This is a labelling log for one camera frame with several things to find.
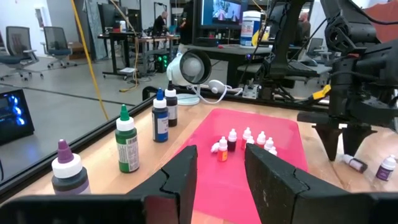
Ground grey power strip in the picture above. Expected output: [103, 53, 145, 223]
[242, 83, 261, 100]

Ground small dark red dropper bottle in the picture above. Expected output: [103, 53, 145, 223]
[227, 128, 238, 152]

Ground white wipes canister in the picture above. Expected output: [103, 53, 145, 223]
[239, 11, 262, 49]

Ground black computer case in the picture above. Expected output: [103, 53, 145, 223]
[0, 88, 35, 146]

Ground large blue colouring bottle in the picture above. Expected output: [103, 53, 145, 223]
[151, 88, 170, 144]

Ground grey office chair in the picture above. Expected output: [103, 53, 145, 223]
[42, 26, 78, 69]
[0, 26, 44, 82]

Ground white ball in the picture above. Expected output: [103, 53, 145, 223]
[216, 136, 229, 162]
[375, 154, 397, 182]
[341, 154, 369, 174]

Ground large green colouring bottle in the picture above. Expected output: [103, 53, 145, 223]
[114, 104, 140, 174]

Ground black standing desk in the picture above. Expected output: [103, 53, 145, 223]
[98, 30, 181, 80]

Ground large black colouring bottle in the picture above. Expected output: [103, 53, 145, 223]
[164, 80, 179, 128]

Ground white spotlight lamp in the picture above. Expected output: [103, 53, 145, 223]
[166, 49, 213, 106]

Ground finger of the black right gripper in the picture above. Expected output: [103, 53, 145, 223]
[341, 123, 377, 157]
[312, 123, 342, 162]

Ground large display screen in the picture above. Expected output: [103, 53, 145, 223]
[198, 0, 246, 30]

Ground yellow hanging cable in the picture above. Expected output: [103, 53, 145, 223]
[70, 0, 110, 121]

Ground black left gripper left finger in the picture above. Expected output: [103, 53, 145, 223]
[128, 144, 199, 224]

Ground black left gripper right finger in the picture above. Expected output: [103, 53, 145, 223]
[244, 142, 371, 224]

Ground computer tower green lights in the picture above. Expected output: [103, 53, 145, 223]
[154, 52, 170, 74]

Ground white lamp cable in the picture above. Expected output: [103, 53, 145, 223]
[191, 79, 244, 105]

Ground person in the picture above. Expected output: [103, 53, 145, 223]
[152, 11, 170, 37]
[297, 11, 312, 43]

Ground large purple-capped colouring bottle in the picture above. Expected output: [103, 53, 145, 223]
[51, 139, 91, 196]

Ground pink plastic tray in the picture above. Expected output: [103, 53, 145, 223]
[175, 108, 309, 224]

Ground yellow cable connector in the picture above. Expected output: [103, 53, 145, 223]
[312, 83, 332, 101]

